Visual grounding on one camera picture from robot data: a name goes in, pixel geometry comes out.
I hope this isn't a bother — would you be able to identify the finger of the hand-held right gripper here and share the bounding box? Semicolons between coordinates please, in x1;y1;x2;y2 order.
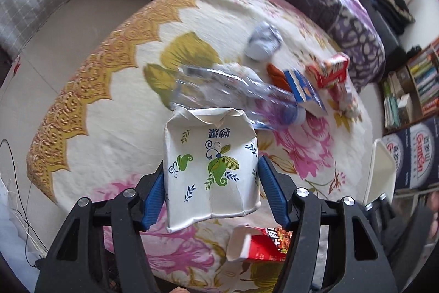
364;194;393;223

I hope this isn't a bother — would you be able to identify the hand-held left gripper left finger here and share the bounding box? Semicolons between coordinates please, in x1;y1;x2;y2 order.
34;161;167;293

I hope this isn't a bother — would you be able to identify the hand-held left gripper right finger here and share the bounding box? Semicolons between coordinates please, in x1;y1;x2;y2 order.
258;157;398;293

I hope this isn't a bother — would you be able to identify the crushed leaf print paper cup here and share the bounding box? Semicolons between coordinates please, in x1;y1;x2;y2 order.
162;107;261;234

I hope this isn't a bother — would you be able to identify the white paper ball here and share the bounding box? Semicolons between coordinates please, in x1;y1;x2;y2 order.
244;22;282;62

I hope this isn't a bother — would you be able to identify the white plastic bin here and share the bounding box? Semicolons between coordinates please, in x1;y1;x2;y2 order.
364;138;398;204

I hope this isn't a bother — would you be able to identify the red and white carton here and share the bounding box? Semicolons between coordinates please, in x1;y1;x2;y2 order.
226;224;296;263

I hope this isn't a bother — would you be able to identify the blue and white cardboard box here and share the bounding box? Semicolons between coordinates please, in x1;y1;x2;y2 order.
382;129;412;191
408;116;439;190

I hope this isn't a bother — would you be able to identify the floral bed sheet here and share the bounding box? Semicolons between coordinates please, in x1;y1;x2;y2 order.
27;0;376;293

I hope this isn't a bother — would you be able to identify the crumpled pale wrapper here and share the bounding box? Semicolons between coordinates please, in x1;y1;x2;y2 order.
327;83;364;118

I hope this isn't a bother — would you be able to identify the wooden bookshelf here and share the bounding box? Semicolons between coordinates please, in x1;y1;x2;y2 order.
381;37;439;137

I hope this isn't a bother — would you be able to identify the blue snack box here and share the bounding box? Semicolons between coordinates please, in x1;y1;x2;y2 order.
283;68;328;117

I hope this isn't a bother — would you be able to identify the crushed clear plastic bottle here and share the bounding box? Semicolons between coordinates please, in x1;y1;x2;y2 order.
170;65;306;132

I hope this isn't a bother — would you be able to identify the orange wrapper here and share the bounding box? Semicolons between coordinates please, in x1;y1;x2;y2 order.
267;63;292;93

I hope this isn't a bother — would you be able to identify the row of books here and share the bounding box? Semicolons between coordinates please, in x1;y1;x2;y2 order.
408;41;439;116

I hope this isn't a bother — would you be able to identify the red snack packet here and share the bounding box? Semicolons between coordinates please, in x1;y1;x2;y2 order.
305;52;351;89

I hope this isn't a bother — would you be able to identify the dark clothes pile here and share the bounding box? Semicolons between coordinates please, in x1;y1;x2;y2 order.
368;0;416;36

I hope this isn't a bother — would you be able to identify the black cable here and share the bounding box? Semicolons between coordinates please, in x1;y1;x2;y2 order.
0;138;47;268

